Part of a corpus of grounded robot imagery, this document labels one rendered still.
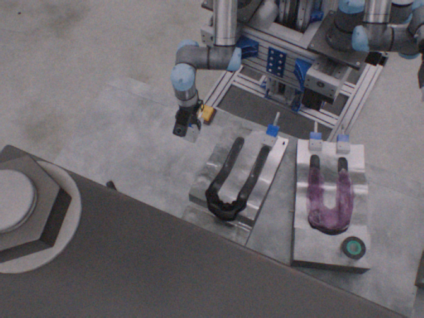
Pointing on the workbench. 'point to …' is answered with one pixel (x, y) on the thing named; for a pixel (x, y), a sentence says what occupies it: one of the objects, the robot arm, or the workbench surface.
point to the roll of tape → (355, 248)
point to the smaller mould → (420, 273)
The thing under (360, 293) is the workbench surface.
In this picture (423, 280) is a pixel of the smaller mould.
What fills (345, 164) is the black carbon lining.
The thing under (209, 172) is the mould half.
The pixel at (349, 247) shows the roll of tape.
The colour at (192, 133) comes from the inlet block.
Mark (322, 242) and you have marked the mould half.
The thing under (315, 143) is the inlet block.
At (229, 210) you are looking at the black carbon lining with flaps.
